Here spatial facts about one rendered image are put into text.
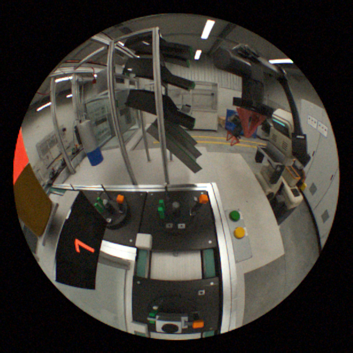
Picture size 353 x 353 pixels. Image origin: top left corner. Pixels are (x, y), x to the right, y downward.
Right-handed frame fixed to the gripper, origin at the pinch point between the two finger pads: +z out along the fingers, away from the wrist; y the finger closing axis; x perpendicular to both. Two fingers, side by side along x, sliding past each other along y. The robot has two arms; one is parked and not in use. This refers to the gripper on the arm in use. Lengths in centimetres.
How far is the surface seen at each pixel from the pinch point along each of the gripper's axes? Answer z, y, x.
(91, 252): 5.2, 24.4, -28.3
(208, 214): 26.5, 5.0, -7.5
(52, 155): 94, -335, -871
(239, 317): 37, 55, 6
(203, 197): 16.3, 5.8, -11.2
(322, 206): 72, 30, 279
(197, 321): 17.0, 38.3, -14.0
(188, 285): 26.7, 28.9, -15.0
